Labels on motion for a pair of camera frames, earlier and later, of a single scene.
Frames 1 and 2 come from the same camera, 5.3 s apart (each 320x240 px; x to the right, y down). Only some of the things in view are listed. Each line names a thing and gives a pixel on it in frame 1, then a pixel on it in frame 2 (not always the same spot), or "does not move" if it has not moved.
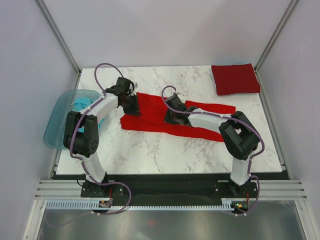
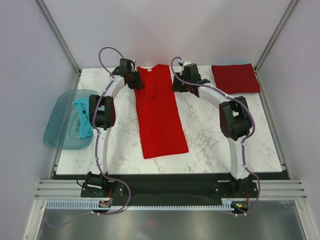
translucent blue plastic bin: [63, 102] does not move
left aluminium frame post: [52, 24] does not move
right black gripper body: [170, 117] → [180, 86]
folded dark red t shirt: [234, 79] does not move
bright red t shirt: [152, 111] → [161, 129]
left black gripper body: [130, 106] → [135, 82]
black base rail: [169, 186] does not move
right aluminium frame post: [288, 13] does not move
